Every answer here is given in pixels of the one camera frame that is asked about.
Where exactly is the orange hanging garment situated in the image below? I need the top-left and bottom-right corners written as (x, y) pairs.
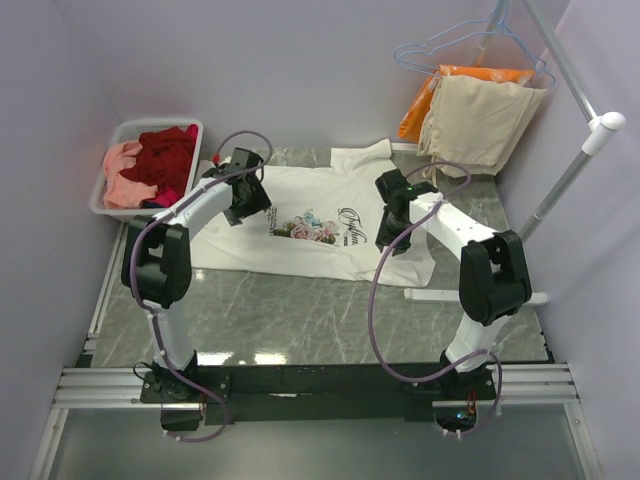
top-left (397, 65), bottom-right (536, 143)

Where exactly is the dark red garment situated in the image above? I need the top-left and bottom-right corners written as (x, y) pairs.
top-left (119, 125), bottom-right (199, 197)

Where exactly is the beige hanging garment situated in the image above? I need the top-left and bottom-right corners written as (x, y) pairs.
top-left (418, 75), bottom-right (547, 177)

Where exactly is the pink garment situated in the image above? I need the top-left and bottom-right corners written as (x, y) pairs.
top-left (102, 140), bottom-right (159, 210)

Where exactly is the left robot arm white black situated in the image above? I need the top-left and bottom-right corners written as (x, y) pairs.
top-left (121, 147), bottom-right (271, 402)

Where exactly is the blue wire hanger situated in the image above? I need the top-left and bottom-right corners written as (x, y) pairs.
top-left (494, 14), bottom-right (557, 89)
top-left (393, 1), bottom-right (509, 74)

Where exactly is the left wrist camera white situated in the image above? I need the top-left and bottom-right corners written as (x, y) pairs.
top-left (212, 153), bottom-right (232, 168)

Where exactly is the white floral print t-shirt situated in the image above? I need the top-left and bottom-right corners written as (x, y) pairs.
top-left (189, 138), bottom-right (437, 288)

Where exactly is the aluminium black mounting rail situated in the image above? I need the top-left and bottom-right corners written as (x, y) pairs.
top-left (52, 360), bottom-right (579, 435)

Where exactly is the white plastic laundry basket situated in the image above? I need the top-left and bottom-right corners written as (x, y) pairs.
top-left (89, 117), bottom-right (204, 221)

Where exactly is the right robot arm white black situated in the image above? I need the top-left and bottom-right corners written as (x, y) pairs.
top-left (367, 169), bottom-right (532, 399)

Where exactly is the silver white clothes rack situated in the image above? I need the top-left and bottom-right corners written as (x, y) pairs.
top-left (389, 0), bottom-right (627, 307)

